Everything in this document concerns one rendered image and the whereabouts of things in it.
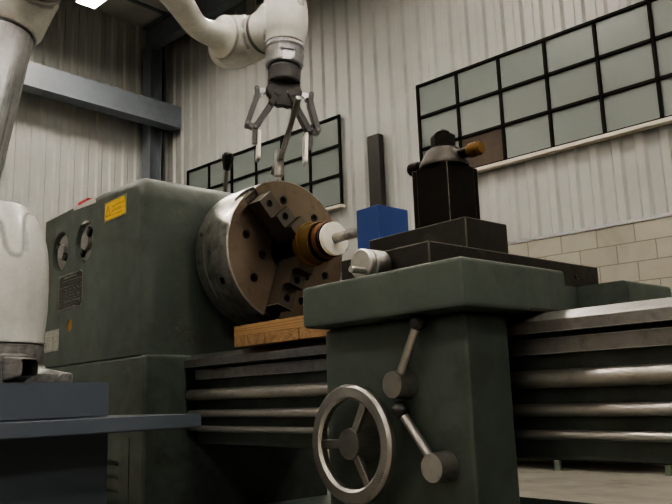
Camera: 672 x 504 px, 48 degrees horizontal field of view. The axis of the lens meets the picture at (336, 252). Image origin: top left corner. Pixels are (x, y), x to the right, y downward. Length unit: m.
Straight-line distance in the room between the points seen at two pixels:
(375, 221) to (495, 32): 8.44
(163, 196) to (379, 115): 8.92
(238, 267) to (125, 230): 0.30
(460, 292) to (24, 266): 0.63
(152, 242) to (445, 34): 8.71
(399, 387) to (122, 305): 0.87
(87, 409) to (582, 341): 0.68
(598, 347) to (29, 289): 0.78
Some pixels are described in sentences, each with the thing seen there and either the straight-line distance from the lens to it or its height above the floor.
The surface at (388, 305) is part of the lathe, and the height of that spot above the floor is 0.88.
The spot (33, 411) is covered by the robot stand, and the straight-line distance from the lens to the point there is 1.11.
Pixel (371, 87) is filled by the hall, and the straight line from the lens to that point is 10.69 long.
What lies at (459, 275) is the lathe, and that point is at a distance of 0.89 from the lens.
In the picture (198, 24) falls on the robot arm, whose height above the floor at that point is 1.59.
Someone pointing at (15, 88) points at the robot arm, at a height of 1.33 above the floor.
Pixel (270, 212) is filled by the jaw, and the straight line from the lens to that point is 1.57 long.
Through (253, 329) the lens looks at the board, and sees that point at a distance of 1.41.
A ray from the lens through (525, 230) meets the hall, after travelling 8.86.
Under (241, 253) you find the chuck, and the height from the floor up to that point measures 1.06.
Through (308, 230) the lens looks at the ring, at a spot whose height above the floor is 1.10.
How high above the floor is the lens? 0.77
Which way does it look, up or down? 11 degrees up
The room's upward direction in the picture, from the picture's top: 2 degrees counter-clockwise
